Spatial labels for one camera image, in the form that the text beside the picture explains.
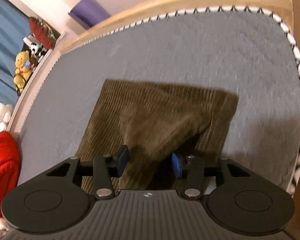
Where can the panda plush toy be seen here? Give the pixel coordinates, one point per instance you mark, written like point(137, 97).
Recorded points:
point(37, 51)

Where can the white plush toy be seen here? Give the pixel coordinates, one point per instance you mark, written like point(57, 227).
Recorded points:
point(5, 115)

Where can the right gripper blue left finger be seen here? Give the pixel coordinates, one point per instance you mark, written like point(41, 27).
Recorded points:
point(107, 167)

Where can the wooden bed frame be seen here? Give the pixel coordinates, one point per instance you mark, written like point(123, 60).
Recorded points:
point(149, 10)

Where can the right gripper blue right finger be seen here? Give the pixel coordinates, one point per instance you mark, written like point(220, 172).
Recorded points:
point(189, 175)

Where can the yellow plush bear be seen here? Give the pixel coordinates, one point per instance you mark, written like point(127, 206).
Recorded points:
point(22, 71)

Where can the grey quilted mattress cover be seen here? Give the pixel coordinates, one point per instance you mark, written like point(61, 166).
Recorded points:
point(247, 52)

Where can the purple box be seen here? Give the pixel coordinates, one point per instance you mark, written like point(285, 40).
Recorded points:
point(88, 13)

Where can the blue curtain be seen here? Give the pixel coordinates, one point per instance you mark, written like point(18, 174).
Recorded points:
point(14, 26)

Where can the red folded quilt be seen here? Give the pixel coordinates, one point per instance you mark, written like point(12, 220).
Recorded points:
point(10, 164)

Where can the olive corduroy pants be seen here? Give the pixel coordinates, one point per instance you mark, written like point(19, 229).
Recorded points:
point(155, 120)

